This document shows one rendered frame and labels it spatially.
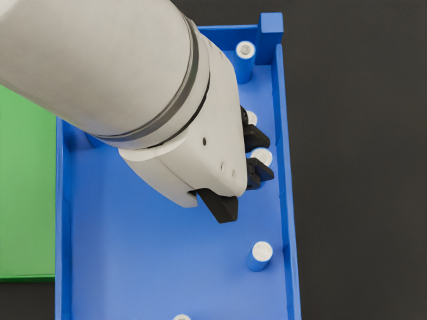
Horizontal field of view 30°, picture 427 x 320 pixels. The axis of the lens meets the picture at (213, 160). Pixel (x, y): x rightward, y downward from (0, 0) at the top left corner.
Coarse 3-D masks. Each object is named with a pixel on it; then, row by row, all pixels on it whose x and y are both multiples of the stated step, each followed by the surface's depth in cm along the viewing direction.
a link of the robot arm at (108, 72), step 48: (0, 0) 30; (48, 0) 31; (96, 0) 33; (144, 0) 37; (0, 48) 32; (48, 48) 33; (96, 48) 34; (144, 48) 37; (48, 96) 36; (96, 96) 37; (144, 96) 39
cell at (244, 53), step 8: (240, 48) 70; (248, 48) 70; (240, 56) 70; (248, 56) 70; (240, 64) 71; (248, 64) 71; (240, 72) 73; (248, 72) 74; (240, 80) 75; (248, 80) 76
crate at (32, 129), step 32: (0, 96) 117; (0, 128) 116; (32, 128) 116; (0, 160) 115; (32, 160) 115; (0, 192) 113; (32, 192) 113; (0, 224) 112; (32, 224) 112; (0, 256) 111; (32, 256) 111
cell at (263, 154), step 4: (256, 148) 60; (260, 148) 60; (264, 148) 60; (252, 152) 60; (256, 152) 60; (260, 152) 60; (264, 152) 60; (268, 152) 60; (252, 156) 60; (256, 156) 60; (260, 156) 60; (264, 156) 60; (268, 156) 60; (272, 156) 60; (260, 160) 59; (264, 160) 59; (268, 160) 60; (272, 160) 60; (268, 164) 60; (260, 188) 65
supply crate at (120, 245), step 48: (240, 96) 76; (288, 144) 70; (96, 192) 73; (144, 192) 73; (288, 192) 68; (96, 240) 72; (144, 240) 72; (192, 240) 72; (240, 240) 72; (288, 240) 67; (96, 288) 71; (144, 288) 71; (192, 288) 71; (240, 288) 71; (288, 288) 69
